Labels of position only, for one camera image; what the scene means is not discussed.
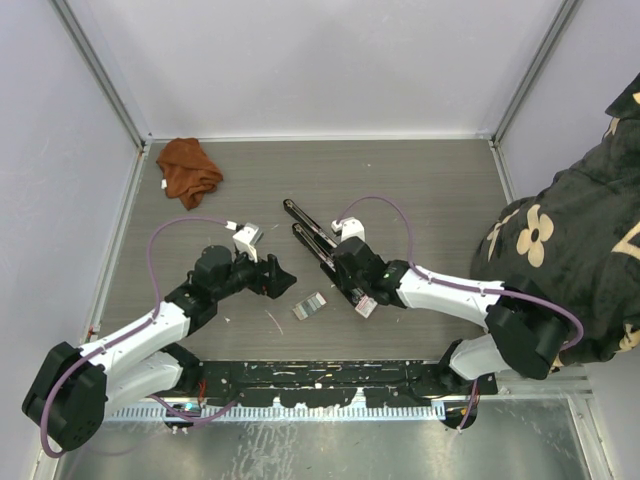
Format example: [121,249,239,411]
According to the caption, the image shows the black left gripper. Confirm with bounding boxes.
[213,246,295,301]

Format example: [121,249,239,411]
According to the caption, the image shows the red white staple box sleeve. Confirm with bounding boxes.
[354,295,378,318]

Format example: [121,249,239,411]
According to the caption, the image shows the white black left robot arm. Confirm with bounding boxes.
[22,246,297,458]

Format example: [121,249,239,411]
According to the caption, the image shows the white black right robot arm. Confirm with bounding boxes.
[332,237,571,394]

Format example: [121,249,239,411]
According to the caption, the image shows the orange-brown cloth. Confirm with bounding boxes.
[156,138,224,210]

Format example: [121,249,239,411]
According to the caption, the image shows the black floral fleece garment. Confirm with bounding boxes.
[470,80,639,368]

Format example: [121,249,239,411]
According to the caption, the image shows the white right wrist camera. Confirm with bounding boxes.
[331,217,366,243]

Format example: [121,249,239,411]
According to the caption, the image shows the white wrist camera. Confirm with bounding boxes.
[233,223,263,263]
[331,217,366,243]

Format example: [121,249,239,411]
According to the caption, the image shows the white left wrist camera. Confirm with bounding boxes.
[233,223,263,263]

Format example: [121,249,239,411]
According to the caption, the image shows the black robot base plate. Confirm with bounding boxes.
[156,360,471,408]

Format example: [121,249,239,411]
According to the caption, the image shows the perforated cable duct strip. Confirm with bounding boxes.
[108,401,446,422]

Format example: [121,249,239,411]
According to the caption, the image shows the aluminium front rail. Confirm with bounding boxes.
[496,366,592,396]

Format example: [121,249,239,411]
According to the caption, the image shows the aluminium frame post right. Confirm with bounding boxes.
[490,0,582,148]

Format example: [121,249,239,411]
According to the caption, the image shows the aluminium frame post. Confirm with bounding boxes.
[490,0,582,148]
[49,1,149,151]

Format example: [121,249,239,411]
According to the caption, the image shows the aluminium frame post left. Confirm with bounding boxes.
[49,1,149,151]

